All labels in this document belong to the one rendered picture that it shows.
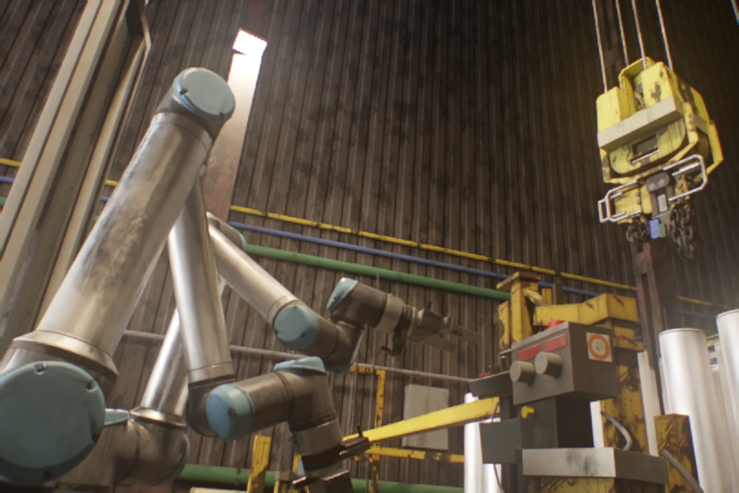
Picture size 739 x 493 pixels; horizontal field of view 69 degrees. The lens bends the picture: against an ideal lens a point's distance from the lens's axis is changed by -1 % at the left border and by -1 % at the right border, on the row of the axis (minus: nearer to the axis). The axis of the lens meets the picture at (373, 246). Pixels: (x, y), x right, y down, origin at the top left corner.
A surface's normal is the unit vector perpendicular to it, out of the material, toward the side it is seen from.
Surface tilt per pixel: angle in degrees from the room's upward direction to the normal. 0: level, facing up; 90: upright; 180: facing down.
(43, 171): 90
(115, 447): 87
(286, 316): 93
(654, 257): 90
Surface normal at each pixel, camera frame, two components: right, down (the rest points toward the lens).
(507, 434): -0.47, -0.33
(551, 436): -0.95, -0.19
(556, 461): -0.78, -0.31
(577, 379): 0.30, -0.38
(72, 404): 0.59, -0.22
